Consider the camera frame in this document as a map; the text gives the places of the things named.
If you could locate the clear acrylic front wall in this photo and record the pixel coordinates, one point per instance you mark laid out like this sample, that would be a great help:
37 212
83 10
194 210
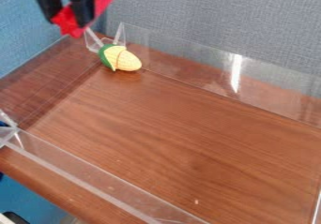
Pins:
90 192

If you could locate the clear acrylic corner bracket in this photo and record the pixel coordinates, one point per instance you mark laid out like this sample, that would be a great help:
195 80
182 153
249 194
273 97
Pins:
95 42

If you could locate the clear acrylic wall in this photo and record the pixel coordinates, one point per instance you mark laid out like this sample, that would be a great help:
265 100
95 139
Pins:
90 192
35 88
258 83

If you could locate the clear acrylic left wall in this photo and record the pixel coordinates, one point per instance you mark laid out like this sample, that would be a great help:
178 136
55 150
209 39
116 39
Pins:
35 88

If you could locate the clear acrylic back wall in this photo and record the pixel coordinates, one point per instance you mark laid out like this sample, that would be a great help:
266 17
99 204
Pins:
258 83

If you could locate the red plastic block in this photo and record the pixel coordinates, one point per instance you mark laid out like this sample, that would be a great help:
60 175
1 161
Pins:
64 18

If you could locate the toy corn cob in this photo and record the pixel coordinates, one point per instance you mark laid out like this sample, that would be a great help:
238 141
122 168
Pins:
118 58

